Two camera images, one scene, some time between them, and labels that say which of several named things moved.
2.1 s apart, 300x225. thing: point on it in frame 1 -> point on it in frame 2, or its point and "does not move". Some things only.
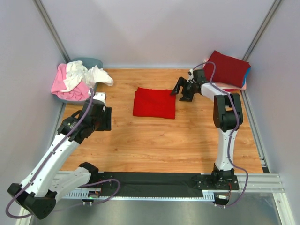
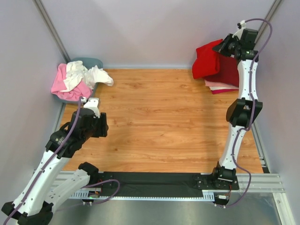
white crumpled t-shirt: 77,73 does not move
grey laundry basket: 88,63 does not move
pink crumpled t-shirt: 80,93 does not move
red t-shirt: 154,103 -> 207,61
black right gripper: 181,82 -> 221,47
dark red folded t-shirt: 228,70 does not move
